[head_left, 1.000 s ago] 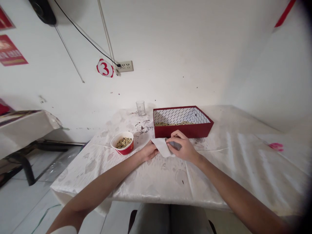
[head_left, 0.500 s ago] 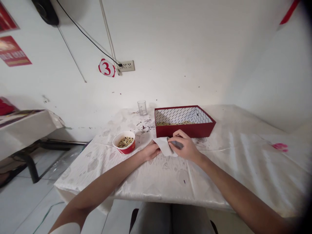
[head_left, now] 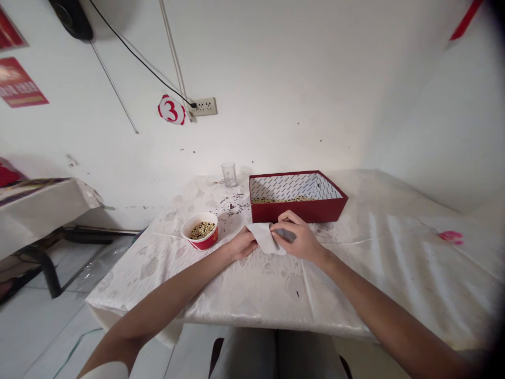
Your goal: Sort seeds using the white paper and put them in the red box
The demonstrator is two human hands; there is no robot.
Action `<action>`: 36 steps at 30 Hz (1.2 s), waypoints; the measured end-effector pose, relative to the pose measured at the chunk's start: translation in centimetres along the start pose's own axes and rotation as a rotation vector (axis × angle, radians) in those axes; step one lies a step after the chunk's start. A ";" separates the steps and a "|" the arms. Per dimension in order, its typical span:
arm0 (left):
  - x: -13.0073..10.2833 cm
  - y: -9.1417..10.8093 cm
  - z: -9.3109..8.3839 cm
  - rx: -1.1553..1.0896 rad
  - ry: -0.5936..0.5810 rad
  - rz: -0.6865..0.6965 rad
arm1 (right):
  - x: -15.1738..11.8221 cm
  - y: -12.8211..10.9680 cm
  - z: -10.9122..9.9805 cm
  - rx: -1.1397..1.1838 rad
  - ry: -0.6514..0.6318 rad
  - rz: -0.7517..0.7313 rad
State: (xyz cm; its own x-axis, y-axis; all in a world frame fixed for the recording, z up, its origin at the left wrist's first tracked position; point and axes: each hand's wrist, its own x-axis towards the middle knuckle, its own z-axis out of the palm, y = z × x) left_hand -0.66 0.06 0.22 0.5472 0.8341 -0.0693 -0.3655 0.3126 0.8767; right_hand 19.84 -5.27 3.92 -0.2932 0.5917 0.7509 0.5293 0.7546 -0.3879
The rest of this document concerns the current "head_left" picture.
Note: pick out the white grey cloth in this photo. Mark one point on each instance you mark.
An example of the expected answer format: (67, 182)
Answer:
(265, 237)

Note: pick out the white wall socket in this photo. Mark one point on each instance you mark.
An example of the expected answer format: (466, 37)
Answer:
(205, 106)

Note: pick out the red cardboard box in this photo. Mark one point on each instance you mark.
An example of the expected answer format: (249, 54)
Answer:
(300, 211)

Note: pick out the red paper cup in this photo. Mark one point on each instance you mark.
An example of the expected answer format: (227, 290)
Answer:
(202, 239)

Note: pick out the person's right hand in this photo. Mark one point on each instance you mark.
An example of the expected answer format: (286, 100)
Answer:
(303, 239)

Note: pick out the pile of pale beans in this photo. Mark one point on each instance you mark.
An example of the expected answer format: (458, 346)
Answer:
(282, 199)

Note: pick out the pink crumpled wrapper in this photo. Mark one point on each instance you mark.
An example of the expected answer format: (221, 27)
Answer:
(451, 237)

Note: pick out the red paper strip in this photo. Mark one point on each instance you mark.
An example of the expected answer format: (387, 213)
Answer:
(467, 19)

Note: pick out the neighbouring table with cloth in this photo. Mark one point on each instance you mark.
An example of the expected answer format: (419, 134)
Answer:
(35, 209)

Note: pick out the person's right index finger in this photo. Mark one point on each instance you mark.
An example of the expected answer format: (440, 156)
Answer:
(284, 217)

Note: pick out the black wall device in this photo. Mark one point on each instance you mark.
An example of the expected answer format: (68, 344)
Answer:
(73, 19)

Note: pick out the red white number sign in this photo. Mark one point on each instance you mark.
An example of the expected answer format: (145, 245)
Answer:
(171, 110)

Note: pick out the thin metal rod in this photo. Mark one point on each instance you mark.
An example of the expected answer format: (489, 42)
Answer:
(114, 89)

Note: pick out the scattered dark husk bits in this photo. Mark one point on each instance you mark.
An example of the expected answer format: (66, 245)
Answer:
(232, 207)

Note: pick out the clear plastic glass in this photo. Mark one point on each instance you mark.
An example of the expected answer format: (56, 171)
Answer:
(229, 175)

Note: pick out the small red poster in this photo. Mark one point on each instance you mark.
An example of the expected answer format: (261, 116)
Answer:
(10, 29)

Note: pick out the large red poster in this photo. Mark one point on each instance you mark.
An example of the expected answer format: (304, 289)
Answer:
(21, 83)

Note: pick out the person's legs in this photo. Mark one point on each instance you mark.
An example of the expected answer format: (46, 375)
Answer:
(276, 355)

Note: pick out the person's left hand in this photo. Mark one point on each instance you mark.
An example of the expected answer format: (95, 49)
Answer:
(238, 248)

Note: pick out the mixed beans in cup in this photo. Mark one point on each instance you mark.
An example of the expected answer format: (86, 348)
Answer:
(201, 229)

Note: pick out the person's right thumb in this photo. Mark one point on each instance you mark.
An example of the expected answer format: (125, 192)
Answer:
(276, 235)

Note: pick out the white patterned tablecloth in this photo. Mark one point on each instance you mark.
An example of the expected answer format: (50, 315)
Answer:
(378, 276)

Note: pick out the person's left thumb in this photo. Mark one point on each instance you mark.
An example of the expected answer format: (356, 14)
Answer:
(249, 241)

